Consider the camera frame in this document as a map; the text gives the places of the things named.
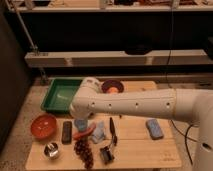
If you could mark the red chili pepper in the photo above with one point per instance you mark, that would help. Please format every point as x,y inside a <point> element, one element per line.
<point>87,132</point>

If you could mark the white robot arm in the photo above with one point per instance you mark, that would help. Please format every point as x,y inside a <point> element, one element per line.
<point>193,106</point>

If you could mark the small metal cup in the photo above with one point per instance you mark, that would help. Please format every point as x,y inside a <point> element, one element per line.
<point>51,150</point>

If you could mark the dark plate with orange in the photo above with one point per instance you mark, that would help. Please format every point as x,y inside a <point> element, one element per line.
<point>112,86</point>

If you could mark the green plastic tray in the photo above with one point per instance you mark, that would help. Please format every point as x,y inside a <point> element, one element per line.
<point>59,95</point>

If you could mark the light blue cloth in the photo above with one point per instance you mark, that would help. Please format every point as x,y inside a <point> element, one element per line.
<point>98,135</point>

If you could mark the black rectangular remote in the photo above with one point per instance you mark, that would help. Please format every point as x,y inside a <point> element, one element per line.
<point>67,132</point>

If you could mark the blue sponge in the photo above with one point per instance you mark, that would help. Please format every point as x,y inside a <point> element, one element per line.
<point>154,129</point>

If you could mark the bunch of dark grapes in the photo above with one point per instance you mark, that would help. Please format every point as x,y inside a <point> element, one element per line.
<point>83,150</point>

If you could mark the black binder clip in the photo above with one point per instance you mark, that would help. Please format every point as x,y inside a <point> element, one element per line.
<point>106,155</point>

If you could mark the red bowl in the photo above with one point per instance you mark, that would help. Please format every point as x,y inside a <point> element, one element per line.
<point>43,126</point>

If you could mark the black handled tool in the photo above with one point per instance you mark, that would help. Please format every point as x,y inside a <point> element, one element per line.
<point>113,132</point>

